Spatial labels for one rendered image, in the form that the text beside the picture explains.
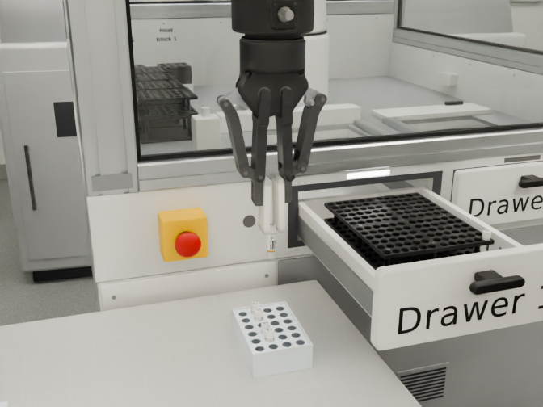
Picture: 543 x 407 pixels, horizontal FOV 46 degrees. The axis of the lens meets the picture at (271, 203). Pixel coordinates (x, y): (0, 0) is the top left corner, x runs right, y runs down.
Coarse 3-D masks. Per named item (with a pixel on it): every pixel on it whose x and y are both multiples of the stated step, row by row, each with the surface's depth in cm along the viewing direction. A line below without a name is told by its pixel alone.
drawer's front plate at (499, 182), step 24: (480, 168) 117; (504, 168) 117; (528, 168) 119; (456, 192) 116; (480, 192) 117; (504, 192) 119; (528, 192) 121; (480, 216) 119; (504, 216) 121; (528, 216) 123
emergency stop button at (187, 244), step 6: (180, 234) 97; (186, 234) 97; (192, 234) 97; (180, 240) 97; (186, 240) 97; (192, 240) 97; (198, 240) 98; (180, 246) 97; (186, 246) 97; (192, 246) 97; (198, 246) 98; (180, 252) 97; (186, 252) 97; (192, 252) 98
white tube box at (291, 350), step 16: (272, 304) 97; (240, 320) 93; (272, 320) 93; (288, 320) 93; (240, 336) 91; (256, 336) 89; (288, 336) 89; (304, 336) 89; (256, 352) 85; (272, 352) 85; (288, 352) 86; (304, 352) 86; (256, 368) 85; (272, 368) 86; (288, 368) 86; (304, 368) 87
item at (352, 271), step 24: (384, 192) 115; (408, 192) 117; (432, 192) 115; (312, 216) 104; (312, 240) 104; (336, 240) 95; (504, 240) 95; (336, 264) 95; (360, 264) 87; (360, 288) 87
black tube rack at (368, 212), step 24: (336, 216) 104; (360, 216) 102; (384, 216) 102; (408, 216) 102; (432, 216) 102; (456, 216) 102; (360, 240) 99; (384, 240) 94; (408, 240) 93; (432, 240) 93; (384, 264) 92
